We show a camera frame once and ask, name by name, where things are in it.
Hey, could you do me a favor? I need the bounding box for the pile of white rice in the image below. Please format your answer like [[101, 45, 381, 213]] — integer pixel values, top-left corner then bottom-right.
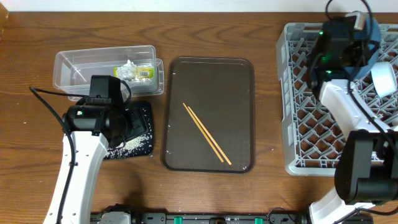
[[104, 124, 154, 160]]

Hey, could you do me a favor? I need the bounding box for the white napkin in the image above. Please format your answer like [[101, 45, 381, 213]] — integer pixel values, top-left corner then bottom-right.
[[117, 60, 137, 82]]

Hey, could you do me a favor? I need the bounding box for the yellow green snack wrapper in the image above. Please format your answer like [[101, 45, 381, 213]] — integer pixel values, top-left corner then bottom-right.
[[113, 67, 154, 82]]

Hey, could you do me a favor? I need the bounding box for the wooden chopstick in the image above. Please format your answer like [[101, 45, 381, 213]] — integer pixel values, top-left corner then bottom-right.
[[182, 103, 224, 163], [187, 106, 232, 166]]

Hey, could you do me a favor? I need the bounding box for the dark blue plate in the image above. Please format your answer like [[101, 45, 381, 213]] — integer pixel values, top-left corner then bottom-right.
[[343, 15, 381, 81]]

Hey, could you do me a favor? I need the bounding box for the light blue bowl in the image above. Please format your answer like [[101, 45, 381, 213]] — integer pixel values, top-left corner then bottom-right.
[[371, 62, 397, 98]]

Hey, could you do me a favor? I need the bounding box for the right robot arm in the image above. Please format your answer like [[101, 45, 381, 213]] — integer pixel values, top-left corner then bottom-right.
[[307, 14, 397, 223]]

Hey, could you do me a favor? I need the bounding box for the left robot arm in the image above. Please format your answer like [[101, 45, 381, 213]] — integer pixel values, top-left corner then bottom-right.
[[44, 101, 154, 223]]

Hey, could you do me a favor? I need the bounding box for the grey dishwasher rack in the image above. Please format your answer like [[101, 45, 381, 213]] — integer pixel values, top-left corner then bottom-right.
[[276, 23, 397, 177]]

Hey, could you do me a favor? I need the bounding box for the black tray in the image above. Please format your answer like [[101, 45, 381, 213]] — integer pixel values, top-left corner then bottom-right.
[[104, 101, 154, 160]]

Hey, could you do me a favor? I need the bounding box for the clear plastic bin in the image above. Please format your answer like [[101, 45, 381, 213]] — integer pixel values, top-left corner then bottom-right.
[[53, 45, 164, 97]]

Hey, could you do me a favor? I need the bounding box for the brown serving tray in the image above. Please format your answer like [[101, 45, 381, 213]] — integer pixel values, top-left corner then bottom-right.
[[161, 57, 255, 174]]

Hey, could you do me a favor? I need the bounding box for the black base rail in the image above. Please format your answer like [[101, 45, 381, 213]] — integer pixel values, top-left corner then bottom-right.
[[90, 205, 374, 224]]

